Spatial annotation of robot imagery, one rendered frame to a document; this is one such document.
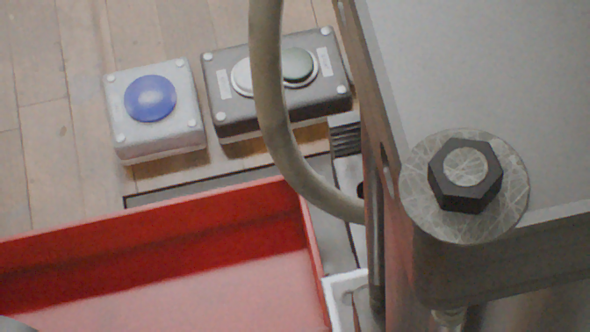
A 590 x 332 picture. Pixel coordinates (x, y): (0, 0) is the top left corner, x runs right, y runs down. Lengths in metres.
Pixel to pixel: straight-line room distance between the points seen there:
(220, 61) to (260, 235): 0.14
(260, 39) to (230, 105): 0.56
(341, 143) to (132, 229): 0.16
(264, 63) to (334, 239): 0.53
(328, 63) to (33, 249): 0.26
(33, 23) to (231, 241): 0.26
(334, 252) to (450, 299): 0.64
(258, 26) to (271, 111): 0.04
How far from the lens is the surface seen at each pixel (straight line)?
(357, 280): 0.60
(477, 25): 0.22
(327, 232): 0.87
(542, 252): 0.22
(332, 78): 0.90
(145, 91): 0.90
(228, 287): 0.86
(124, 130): 0.90
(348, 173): 0.81
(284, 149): 0.39
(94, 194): 0.91
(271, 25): 0.33
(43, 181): 0.93
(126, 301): 0.87
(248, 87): 0.89
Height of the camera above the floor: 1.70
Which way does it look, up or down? 62 degrees down
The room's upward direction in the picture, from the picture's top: 9 degrees counter-clockwise
